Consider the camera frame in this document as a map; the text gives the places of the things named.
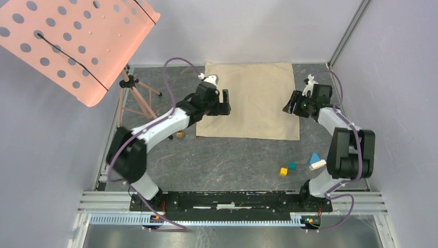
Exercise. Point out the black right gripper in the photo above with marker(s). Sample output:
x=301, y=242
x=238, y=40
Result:
x=288, y=107

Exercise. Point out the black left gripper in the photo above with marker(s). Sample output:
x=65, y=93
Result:
x=222, y=108

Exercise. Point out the beige cloth napkin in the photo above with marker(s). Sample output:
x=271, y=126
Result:
x=257, y=96

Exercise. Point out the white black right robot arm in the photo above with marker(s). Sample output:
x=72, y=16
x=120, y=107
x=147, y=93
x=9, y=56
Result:
x=351, y=153

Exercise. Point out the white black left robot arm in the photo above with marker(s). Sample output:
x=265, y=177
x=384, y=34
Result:
x=129, y=148

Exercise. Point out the blue triangular block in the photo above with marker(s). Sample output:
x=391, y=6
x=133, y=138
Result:
x=314, y=159

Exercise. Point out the teal cube block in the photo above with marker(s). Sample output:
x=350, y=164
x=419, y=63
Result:
x=292, y=166

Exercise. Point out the white rectangular block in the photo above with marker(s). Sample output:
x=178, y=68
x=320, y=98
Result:
x=317, y=165

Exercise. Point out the yellow cube block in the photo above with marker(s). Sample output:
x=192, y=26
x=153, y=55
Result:
x=283, y=172

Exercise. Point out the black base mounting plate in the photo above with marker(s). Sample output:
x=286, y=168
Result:
x=237, y=205

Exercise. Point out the pink perforated music stand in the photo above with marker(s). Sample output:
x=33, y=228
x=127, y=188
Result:
x=59, y=64

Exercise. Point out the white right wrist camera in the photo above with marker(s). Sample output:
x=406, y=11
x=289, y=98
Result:
x=310, y=83

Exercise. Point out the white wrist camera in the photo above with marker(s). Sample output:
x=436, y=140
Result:
x=212, y=79
x=310, y=83

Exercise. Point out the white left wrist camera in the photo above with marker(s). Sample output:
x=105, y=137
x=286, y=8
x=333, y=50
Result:
x=212, y=79

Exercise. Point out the aluminium frame rails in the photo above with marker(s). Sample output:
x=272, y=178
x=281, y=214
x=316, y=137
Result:
x=116, y=208

